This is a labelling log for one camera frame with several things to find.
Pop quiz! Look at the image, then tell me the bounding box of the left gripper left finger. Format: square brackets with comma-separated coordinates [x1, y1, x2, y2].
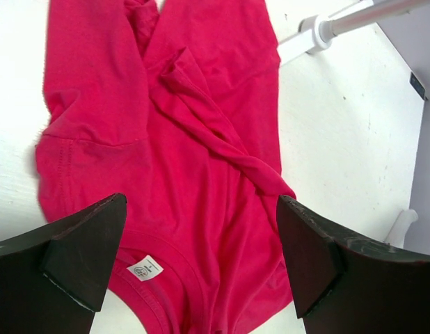
[0, 193, 127, 333]

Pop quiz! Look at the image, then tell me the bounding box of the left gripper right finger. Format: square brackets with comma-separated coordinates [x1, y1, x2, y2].
[277, 196, 430, 333]

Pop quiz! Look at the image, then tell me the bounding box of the red t shirt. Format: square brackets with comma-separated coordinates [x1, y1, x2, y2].
[35, 1, 293, 333]

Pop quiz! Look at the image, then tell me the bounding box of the blue label sticker right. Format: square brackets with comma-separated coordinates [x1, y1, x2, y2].
[409, 72, 427, 101]

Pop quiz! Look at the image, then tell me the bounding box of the white clothes rack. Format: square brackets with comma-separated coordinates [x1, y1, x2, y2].
[277, 0, 430, 65]

